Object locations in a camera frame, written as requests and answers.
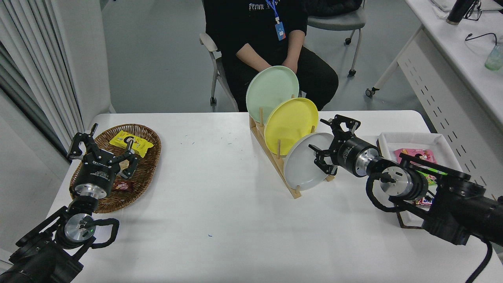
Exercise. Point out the Snickers bar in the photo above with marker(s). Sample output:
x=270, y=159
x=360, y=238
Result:
x=426, y=201

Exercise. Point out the dark red snack bar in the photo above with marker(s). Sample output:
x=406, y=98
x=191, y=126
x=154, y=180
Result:
x=123, y=186

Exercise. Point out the person's left hand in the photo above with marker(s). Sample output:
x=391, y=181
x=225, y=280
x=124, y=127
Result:
x=290, y=66

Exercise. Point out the person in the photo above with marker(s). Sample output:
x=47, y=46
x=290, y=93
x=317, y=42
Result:
x=243, y=23

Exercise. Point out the pale green plastic bottle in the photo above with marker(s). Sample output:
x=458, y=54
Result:
x=494, y=57

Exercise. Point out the black flask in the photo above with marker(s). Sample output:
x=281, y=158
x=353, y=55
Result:
x=459, y=10

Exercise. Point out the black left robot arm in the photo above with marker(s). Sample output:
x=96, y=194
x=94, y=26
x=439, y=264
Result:
x=39, y=259

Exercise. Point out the yellow snack packet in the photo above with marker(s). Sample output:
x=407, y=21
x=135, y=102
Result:
x=141, y=147

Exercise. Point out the grey white curtain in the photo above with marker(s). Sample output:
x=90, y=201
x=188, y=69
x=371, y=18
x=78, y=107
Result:
x=31, y=59

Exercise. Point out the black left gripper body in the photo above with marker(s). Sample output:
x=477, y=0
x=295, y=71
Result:
x=96, y=173

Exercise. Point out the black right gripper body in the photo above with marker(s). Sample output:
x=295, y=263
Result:
x=347, y=153

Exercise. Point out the white tray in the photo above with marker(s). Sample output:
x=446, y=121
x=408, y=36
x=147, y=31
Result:
x=412, y=139

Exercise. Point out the person's right forearm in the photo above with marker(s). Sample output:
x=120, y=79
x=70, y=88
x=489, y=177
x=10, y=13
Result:
x=249, y=54

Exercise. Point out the green snack packet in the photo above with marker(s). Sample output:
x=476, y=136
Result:
x=431, y=180

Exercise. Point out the grey plate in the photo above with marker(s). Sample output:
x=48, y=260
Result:
x=298, y=169

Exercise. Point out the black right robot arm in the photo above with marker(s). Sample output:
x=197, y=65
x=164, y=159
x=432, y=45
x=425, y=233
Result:
x=459, y=200

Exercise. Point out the grey wheeled chair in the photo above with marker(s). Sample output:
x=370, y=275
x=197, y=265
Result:
x=342, y=21

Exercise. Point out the black jacket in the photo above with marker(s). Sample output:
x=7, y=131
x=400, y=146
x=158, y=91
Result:
x=334, y=7

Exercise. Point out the brown wicker basket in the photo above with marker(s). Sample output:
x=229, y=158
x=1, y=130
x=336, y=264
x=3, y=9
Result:
x=145, y=173

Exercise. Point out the pink snack packet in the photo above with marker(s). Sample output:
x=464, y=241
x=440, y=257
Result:
x=408, y=153

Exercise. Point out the tan snack packet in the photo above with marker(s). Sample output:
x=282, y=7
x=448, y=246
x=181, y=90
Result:
x=125, y=167

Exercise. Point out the white desk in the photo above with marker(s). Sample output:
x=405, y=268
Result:
x=463, y=59

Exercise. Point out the person's right hand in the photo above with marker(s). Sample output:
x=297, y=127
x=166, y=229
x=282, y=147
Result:
x=267, y=65

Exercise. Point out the yellow plate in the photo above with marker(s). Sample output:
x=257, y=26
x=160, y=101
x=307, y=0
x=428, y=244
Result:
x=290, y=124

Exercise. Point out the person's left forearm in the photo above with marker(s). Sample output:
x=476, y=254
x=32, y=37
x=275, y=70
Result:
x=295, y=45

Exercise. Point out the pale green plate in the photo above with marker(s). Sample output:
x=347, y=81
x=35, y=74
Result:
x=271, y=92

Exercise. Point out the chair with white armrests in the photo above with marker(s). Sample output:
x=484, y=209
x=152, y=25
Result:
x=208, y=41

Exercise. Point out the wooden plate rack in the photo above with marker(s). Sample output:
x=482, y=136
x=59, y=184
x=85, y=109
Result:
x=294, y=193

